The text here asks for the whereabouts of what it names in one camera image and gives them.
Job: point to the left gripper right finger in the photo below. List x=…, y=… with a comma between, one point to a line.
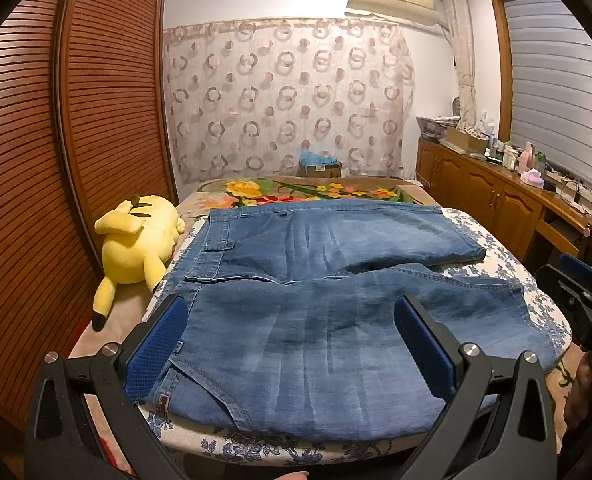
x=497, y=422

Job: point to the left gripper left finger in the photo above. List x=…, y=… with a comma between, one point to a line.
x=62, y=441

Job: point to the blue denim jeans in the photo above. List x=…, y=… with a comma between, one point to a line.
x=336, y=309

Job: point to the right hand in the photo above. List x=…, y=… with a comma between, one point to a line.
x=580, y=397

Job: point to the wooden sideboard cabinet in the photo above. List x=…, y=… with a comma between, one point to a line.
x=536, y=226

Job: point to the blue floral white quilt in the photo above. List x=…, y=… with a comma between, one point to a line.
x=500, y=279

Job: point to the floral beige bed blanket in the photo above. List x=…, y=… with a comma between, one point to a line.
x=131, y=301

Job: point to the pink bottle on cabinet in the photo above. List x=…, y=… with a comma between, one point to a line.
x=525, y=161

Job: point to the yellow Pikachu plush toy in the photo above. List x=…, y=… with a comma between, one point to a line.
x=139, y=239

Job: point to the grey window blind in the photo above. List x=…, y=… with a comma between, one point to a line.
x=551, y=83

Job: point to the cardboard box on cabinet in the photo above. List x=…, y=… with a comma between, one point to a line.
x=468, y=142

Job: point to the cardboard box with blue bag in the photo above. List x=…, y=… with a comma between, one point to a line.
x=313, y=165

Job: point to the beige side curtain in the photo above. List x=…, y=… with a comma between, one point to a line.
x=462, y=40

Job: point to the brown louvered wardrobe door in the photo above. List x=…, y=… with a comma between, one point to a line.
x=81, y=128

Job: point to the circle patterned sheer curtain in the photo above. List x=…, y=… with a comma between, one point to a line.
x=244, y=98

